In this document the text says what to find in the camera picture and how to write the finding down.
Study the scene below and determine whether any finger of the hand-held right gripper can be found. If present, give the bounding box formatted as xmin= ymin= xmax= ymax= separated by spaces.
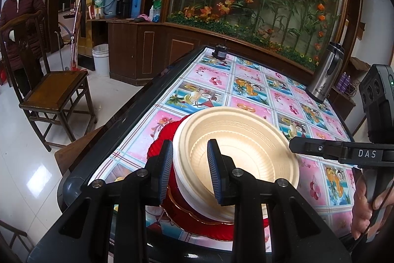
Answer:
xmin=289 ymin=136 xmax=350 ymax=163

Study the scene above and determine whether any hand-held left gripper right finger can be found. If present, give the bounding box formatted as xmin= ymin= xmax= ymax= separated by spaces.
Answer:
xmin=207 ymin=139 xmax=352 ymax=263

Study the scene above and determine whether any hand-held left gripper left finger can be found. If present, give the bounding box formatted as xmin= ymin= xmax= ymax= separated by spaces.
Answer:
xmin=31 ymin=139 xmax=174 ymax=263

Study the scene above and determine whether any white bowl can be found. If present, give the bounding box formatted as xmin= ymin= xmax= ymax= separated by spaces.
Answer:
xmin=173 ymin=155 xmax=269 ymax=223

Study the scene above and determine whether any small red scalloped plate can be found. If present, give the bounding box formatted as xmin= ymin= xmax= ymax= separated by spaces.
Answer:
xmin=166 ymin=186 xmax=237 ymax=227

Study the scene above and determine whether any large beige bowl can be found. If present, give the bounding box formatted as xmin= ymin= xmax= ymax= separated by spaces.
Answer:
xmin=172 ymin=107 xmax=300 ymax=222

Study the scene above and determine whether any large red scalloped plate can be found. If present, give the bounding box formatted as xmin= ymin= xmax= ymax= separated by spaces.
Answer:
xmin=147 ymin=115 xmax=270 ymax=243

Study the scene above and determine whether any person's right hand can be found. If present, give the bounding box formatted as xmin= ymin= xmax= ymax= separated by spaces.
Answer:
xmin=351 ymin=180 xmax=394 ymax=240

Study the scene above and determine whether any steel thermos jug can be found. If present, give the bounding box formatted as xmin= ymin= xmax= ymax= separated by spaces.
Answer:
xmin=306 ymin=41 xmax=345 ymax=104

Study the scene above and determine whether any small black device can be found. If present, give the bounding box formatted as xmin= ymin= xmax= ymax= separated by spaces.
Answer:
xmin=213 ymin=44 xmax=229 ymax=60

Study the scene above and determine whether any white bucket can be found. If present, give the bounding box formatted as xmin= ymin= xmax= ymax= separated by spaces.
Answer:
xmin=92 ymin=44 xmax=110 ymax=78

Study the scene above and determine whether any mop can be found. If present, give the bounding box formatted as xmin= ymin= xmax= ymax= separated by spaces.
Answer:
xmin=69 ymin=0 xmax=85 ymax=71

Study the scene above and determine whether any black thermos flask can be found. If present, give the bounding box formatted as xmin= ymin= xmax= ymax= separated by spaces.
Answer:
xmin=116 ymin=0 xmax=136 ymax=19

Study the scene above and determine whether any light blue thermos flask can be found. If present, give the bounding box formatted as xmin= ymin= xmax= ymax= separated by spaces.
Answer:
xmin=102 ymin=0 xmax=118 ymax=19

